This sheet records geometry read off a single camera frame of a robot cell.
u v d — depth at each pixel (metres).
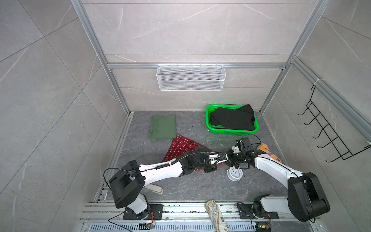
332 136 0.66
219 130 1.01
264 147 0.96
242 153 0.69
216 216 0.69
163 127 1.11
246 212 0.73
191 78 1.01
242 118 1.03
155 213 0.73
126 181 0.45
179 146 0.98
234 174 0.83
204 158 0.63
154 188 0.78
